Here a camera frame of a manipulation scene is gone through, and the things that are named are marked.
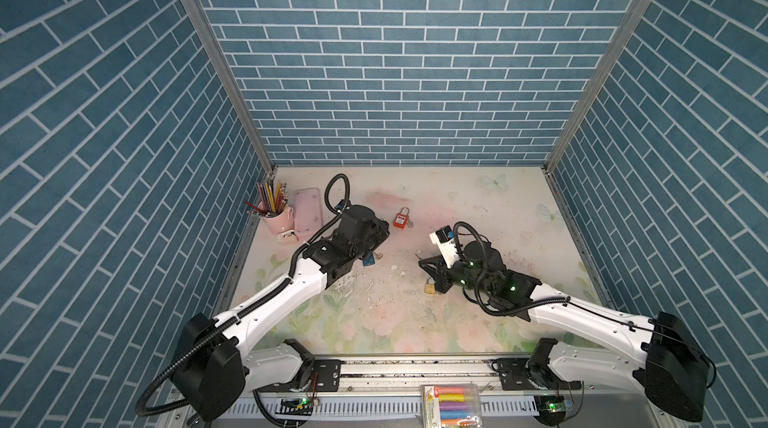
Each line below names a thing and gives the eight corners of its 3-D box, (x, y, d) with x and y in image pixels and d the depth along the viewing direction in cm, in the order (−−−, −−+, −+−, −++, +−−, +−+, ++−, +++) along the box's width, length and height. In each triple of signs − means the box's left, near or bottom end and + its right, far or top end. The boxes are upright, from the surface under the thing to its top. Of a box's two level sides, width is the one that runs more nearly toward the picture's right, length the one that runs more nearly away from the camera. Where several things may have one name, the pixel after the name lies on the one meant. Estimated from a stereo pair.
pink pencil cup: (274, 246, 99) (264, 229, 91) (273, 230, 103) (263, 213, 95) (297, 240, 101) (289, 223, 93) (295, 224, 105) (287, 207, 97)
